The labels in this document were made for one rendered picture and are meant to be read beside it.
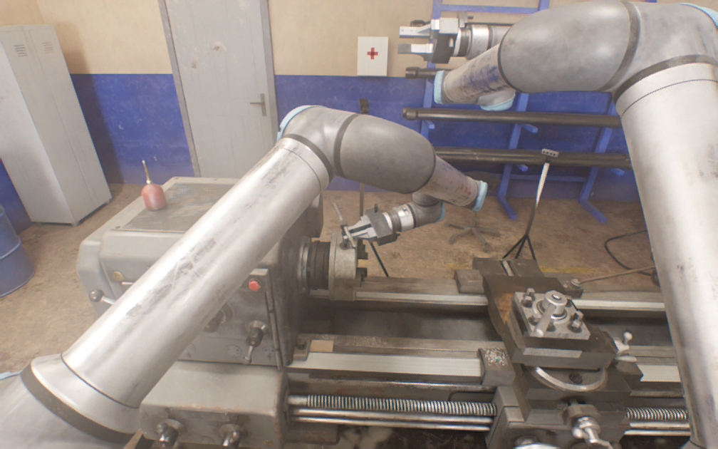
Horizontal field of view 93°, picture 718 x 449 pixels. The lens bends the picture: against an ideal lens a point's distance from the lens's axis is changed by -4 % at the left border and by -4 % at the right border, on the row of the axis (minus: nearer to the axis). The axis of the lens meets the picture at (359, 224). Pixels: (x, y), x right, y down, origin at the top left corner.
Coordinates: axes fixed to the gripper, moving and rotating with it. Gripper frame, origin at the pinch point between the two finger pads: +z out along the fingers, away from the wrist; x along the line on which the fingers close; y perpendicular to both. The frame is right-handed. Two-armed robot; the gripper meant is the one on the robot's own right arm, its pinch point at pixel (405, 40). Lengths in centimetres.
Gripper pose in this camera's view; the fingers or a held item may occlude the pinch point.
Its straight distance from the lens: 112.2
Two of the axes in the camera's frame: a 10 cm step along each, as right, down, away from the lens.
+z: -10.0, -0.4, 0.3
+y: -0.4, 9.8, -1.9
